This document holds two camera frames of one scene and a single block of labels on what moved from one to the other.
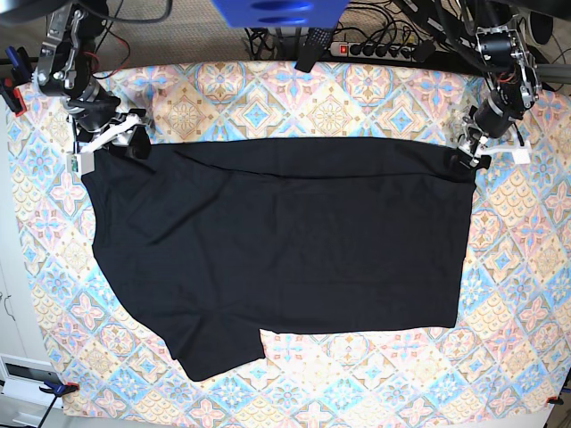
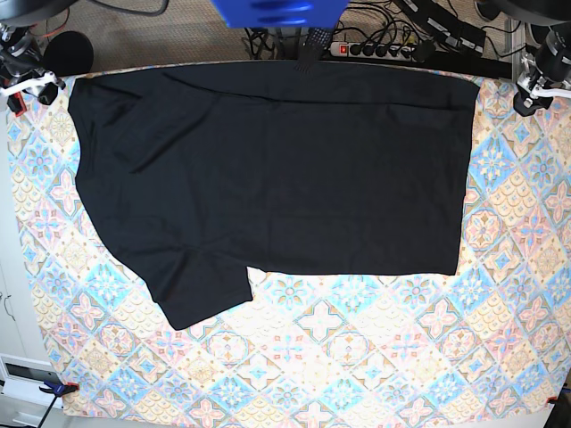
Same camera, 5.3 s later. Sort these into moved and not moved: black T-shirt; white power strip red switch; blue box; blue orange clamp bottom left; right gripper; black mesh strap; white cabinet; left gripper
Moved: left gripper; right gripper; black T-shirt
Not moved: black mesh strap; white power strip red switch; blue orange clamp bottom left; white cabinet; blue box
